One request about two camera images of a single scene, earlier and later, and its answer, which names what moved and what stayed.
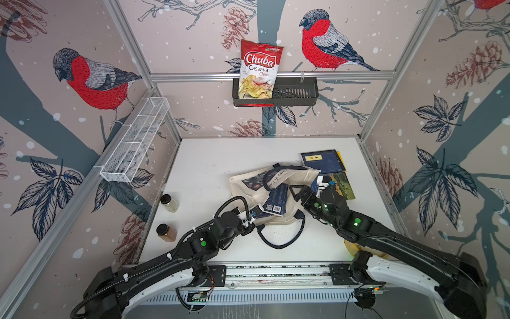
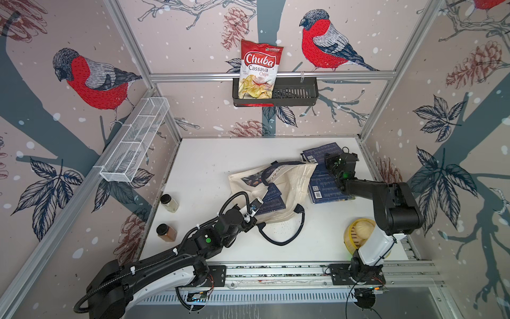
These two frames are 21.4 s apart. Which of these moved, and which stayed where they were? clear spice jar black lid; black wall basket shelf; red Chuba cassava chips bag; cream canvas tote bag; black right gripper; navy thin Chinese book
Moved: navy thin Chinese book; black right gripper
Stayed: cream canvas tote bag; clear spice jar black lid; red Chuba cassava chips bag; black wall basket shelf
